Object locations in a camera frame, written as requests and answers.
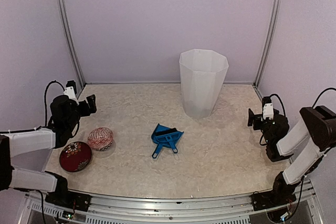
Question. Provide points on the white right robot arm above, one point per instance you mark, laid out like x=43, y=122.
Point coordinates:
x=316, y=127

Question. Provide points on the red white patterned bowl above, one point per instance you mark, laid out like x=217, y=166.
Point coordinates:
x=100, y=139

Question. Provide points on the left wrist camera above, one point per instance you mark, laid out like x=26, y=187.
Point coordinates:
x=71, y=90

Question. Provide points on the dark red floral bowl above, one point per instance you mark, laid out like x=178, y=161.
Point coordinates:
x=75, y=156

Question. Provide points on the blue hand brush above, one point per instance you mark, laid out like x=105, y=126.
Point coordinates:
x=166, y=137

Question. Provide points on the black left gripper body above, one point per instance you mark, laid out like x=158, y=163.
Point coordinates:
x=85, y=111

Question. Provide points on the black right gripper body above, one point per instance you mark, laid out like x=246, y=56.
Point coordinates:
x=256, y=126

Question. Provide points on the aluminium front rail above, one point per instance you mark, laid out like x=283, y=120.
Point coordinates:
x=115, y=209

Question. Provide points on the aluminium corner post right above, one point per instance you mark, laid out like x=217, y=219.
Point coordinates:
x=268, y=42

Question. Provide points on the aluminium corner post left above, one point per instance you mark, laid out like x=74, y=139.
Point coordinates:
x=70, y=43

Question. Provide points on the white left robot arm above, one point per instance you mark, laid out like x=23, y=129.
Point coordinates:
x=66, y=113

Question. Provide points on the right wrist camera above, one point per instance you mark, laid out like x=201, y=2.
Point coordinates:
x=268, y=110

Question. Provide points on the blue dustpan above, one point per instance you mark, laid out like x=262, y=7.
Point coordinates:
x=160, y=146

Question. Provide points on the white translucent plastic bin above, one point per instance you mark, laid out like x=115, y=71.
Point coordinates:
x=202, y=74

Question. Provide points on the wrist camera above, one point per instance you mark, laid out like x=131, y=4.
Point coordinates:
x=71, y=90
x=268, y=110

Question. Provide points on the aluminium corner post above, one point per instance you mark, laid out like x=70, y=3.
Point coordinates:
x=70, y=43
x=268, y=42

